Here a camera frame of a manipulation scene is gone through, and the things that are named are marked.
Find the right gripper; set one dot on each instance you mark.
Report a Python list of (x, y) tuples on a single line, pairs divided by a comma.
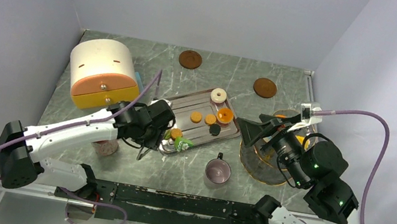
[(252, 130)]

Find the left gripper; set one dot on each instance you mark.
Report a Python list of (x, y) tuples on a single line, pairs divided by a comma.
[(154, 142)]

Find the orange donut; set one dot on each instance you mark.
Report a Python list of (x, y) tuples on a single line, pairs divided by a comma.
[(224, 115)]

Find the yellow cake piece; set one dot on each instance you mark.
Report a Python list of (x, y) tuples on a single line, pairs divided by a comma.
[(300, 139)]

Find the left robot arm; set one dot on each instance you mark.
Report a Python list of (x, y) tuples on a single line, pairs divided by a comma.
[(26, 152)]

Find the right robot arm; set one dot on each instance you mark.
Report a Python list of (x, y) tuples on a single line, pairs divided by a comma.
[(318, 170)]

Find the orange biscuit front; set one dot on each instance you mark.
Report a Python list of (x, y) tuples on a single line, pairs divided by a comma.
[(176, 133)]

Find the orange biscuit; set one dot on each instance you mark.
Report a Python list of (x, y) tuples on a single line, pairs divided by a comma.
[(196, 117), (176, 133), (210, 119)]

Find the small glass plate gold rim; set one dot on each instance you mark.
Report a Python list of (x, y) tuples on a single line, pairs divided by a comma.
[(300, 132)]

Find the green cake slice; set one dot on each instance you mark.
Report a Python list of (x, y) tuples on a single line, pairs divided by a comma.
[(182, 144)]

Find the brown coaster right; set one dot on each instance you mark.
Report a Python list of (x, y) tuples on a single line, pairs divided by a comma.
[(264, 88)]

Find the brown coaster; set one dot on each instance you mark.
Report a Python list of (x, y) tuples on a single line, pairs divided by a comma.
[(190, 59), (264, 88)]

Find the light blue object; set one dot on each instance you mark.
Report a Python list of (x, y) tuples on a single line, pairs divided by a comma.
[(139, 82)]

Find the orange biscuit middle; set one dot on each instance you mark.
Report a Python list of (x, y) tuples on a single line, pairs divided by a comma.
[(196, 117)]

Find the steel tray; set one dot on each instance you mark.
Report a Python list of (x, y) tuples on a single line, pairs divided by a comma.
[(183, 105)]

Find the black cookie right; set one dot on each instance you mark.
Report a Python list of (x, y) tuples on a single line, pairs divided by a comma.
[(214, 129)]

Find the white donut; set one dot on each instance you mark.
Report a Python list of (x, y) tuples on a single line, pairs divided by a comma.
[(218, 95)]

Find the orange biscuit right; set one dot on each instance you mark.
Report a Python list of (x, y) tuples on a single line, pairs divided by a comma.
[(210, 119)]

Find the purple mug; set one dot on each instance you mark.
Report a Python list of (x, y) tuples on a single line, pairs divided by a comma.
[(217, 172)]

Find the brown coaster far left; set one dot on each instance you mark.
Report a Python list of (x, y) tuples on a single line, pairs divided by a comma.
[(190, 59)]

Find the cream bread box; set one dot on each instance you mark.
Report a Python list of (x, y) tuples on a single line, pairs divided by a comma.
[(101, 74)]

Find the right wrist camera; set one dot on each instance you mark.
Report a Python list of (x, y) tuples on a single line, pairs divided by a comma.
[(308, 116)]

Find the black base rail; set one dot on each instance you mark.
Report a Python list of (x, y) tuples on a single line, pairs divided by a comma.
[(151, 206)]

